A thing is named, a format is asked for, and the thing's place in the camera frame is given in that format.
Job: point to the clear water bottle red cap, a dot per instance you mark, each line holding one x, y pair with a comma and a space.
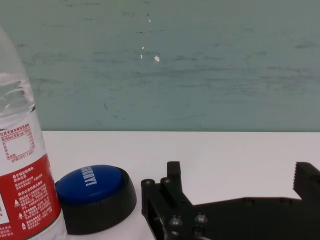
22, 187

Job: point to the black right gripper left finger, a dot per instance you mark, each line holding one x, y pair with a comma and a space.
172, 190

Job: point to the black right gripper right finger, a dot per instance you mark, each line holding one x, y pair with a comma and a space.
307, 180

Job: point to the blue push button black base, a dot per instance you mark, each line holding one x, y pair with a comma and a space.
87, 186

